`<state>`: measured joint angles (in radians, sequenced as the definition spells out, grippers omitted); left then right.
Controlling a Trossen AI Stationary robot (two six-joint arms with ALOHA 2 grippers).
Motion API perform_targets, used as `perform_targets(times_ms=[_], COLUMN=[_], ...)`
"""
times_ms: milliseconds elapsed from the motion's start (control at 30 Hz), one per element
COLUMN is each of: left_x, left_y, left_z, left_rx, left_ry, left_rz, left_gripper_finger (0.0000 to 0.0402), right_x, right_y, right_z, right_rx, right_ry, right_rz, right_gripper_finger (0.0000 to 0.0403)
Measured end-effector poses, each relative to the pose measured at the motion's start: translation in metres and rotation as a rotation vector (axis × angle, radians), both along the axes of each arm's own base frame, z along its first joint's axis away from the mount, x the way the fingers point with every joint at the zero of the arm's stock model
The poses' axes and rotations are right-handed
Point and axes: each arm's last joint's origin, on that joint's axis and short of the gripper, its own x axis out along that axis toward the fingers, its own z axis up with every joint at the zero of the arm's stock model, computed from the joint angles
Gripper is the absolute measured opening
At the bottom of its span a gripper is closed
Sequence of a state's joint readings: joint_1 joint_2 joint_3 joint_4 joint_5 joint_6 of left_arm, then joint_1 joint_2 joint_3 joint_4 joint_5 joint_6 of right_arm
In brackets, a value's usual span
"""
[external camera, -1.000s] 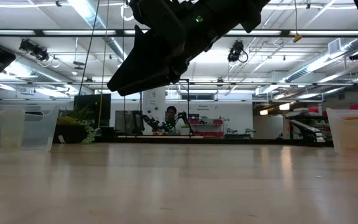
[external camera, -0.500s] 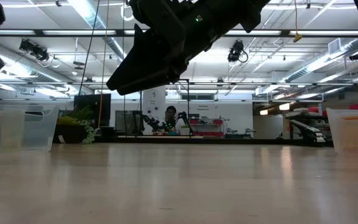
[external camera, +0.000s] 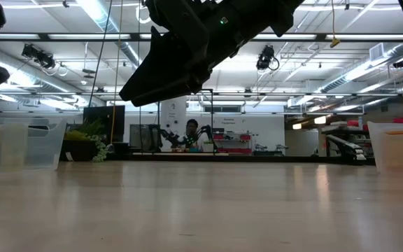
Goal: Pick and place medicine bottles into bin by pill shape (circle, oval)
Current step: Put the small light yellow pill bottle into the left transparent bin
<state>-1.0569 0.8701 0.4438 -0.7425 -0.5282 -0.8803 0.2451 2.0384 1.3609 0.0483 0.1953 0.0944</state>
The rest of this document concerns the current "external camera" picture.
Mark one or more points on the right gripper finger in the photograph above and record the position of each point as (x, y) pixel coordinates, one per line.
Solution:
(166, 66)
(173, 94)

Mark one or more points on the black background robot arm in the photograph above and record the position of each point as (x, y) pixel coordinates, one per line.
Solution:
(208, 134)
(171, 138)

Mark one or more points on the clear plastic bin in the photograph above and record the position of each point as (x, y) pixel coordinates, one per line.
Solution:
(374, 147)
(44, 150)

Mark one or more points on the person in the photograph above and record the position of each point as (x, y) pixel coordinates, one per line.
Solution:
(191, 131)

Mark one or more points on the black monitor screen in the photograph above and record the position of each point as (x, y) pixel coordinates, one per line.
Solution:
(100, 119)

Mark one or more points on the white rack with red bins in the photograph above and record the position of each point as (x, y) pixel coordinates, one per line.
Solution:
(234, 143)

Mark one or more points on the potted green succulent plant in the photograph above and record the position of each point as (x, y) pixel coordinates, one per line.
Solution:
(79, 147)

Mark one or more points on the black ceiling-mounted camera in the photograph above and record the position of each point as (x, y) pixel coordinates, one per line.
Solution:
(265, 57)
(38, 56)

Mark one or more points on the black aluminium table frame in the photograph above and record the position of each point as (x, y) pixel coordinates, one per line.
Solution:
(257, 159)

